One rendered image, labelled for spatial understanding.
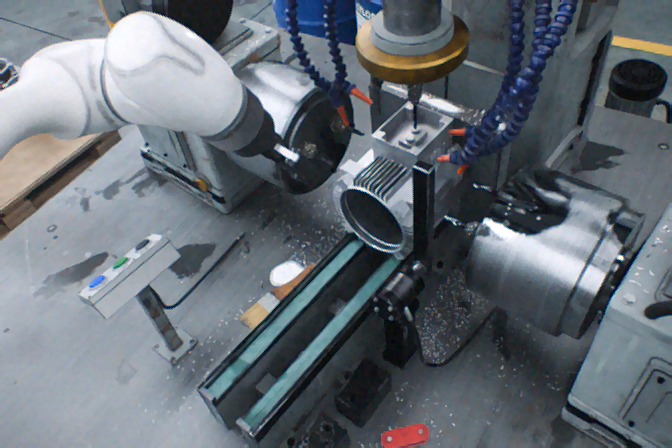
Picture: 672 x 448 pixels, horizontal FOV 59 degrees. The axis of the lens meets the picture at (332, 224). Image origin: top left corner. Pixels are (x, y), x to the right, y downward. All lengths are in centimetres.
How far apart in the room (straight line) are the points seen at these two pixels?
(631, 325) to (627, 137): 87
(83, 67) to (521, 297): 70
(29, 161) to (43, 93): 234
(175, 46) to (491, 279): 59
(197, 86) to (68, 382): 82
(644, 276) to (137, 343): 96
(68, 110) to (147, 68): 14
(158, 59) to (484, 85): 72
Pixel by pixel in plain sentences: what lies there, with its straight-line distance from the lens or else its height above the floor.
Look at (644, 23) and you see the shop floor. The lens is 375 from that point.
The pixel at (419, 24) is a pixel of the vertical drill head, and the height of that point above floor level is 138.
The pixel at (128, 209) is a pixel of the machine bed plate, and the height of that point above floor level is 80.
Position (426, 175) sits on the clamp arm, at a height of 124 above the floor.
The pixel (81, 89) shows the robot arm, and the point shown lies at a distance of 76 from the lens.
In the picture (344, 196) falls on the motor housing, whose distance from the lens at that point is 115.
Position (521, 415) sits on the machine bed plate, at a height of 80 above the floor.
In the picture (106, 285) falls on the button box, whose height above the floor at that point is 108.
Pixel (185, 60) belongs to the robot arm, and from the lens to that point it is 67.
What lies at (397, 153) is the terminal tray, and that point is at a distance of 107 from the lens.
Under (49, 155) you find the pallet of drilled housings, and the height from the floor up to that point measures 15.
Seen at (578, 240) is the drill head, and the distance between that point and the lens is 93.
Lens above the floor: 185
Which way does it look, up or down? 48 degrees down
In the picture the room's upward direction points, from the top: 9 degrees counter-clockwise
